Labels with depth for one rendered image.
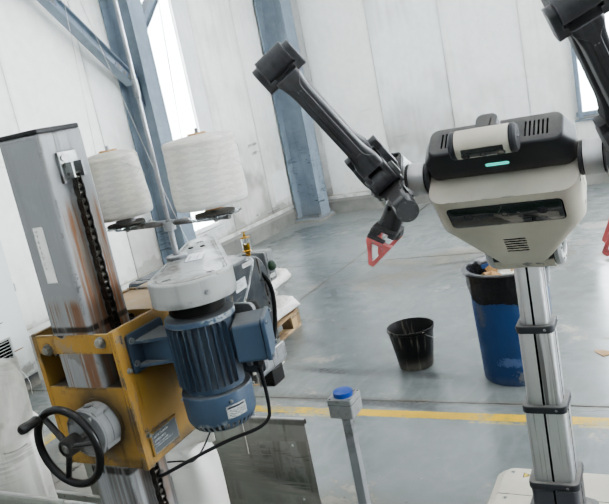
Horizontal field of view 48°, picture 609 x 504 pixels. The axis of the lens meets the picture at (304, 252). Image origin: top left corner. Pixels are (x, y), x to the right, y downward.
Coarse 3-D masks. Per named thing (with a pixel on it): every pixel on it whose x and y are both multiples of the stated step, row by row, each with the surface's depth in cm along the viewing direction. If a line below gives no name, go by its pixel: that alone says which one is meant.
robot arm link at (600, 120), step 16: (544, 0) 131; (560, 0) 124; (576, 0) 123; (592, 0) 123; (560, 16) 124; (576, 16) 125; (576, 48) 136; (592, 80) 141; (608, 112) 145; (608, 128) 149; (608, 144) 149
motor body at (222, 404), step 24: (216, 312) 141; (168, 336) 143; (192, 336) 139; (216, 336) 140; (192, 360) 140; (216, 360) 141; (192, 384) 142; (216, 384) 142; (240, 384) 145; (192, 408) 143; (216, 408) 141; (240, 408) 143
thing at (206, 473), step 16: (192, 432) 200; (208, 432) 197; (176, 448) 201; (192, 448) 199; (176, 464) 199; (192, 464) 198; (208, 464) 203; (176, 480) 199; (192, 480) 199; (208, 480) 201; (224, 480) 209; (192, 496) 200; (208, 496) 201; (224, 496) 207
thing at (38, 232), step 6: (36, 228) 141; (42, 228) 140; (36, 234) 142; (42, 234) 141; (36, 240) 142; (42, 240) 141; (42, 246) 142; (42, 252) 142; (48, 252) 141; (42, 258) 143; (48, 258) 142; (42, 264) 143; (48, 264) 142; (48, 270) 143; (48, 276) 143; (54, 276) 143; (48, 282) 144; (54, 282) 143
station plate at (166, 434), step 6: (174, 420) 154; (162, 426) 151; (168, 426) 152; (174, 426) 154; (156, 432) 149; (162, 432) 150; (168, 432) 152; (174, 432) 154; (156, 438) 149; (162, 438) 150; (168, 438) 152; (174, 438) 154; (156, 444) 149; (162, 444) 150; (168, 444) 152; (156, 450) 148
